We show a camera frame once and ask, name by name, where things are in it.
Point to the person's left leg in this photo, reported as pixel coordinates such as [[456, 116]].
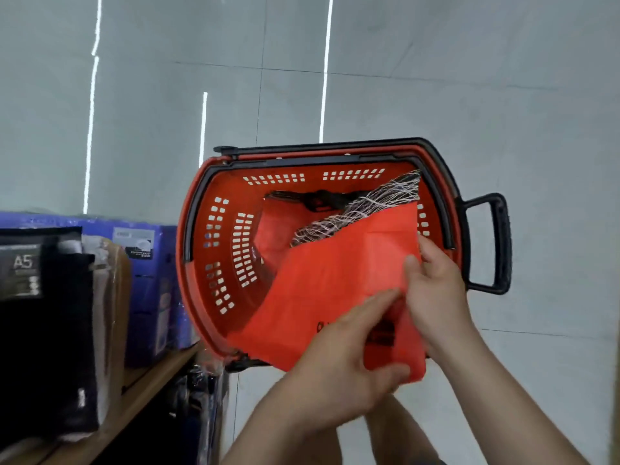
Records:
[[325, 450]]

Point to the red shopping basket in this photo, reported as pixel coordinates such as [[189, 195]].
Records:
[[208, 276]]

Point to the person's right leg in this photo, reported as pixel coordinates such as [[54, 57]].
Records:
[[397, 436]]

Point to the person's leg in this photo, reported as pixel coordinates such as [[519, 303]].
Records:
[[397, 436], [325, 450]]

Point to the person's right forearm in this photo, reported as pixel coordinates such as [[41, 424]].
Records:
[[504, 402]]

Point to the brown kraft wrapped pack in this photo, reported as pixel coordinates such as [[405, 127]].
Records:
[[114, 314]]

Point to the red bag with black lettering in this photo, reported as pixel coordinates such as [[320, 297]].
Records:
[[320, 285]]

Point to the person's left hand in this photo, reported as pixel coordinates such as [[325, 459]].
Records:
[[334, 373]]

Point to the person's right hand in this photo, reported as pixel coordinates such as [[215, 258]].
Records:
[[438, 300]]

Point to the black A5 notebook pack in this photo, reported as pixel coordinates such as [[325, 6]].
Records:
[[39, 344]]

